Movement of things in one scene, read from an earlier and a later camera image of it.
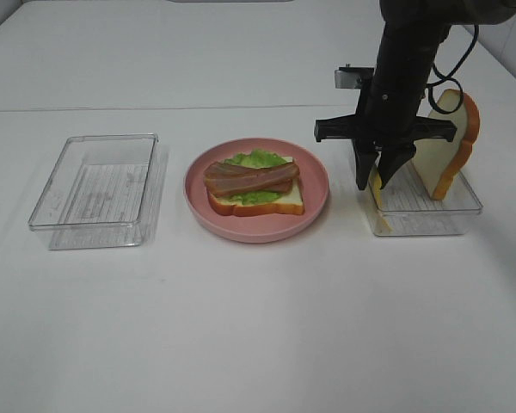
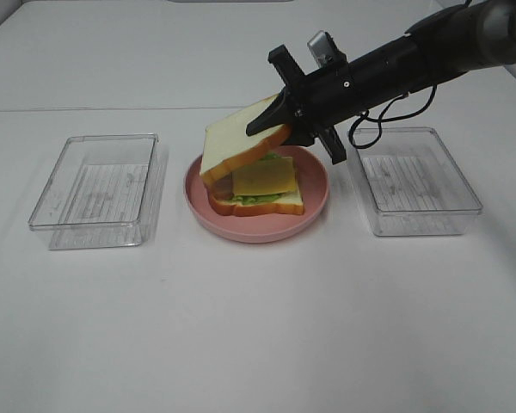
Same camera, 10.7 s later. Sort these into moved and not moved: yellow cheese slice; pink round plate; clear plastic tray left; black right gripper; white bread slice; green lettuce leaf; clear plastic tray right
Moved: black right gripper; yellow cheese slice
Not moved: pink round plate; green lettuce leaf; clear plastic tray right; white bread slice; clear plastic tray left
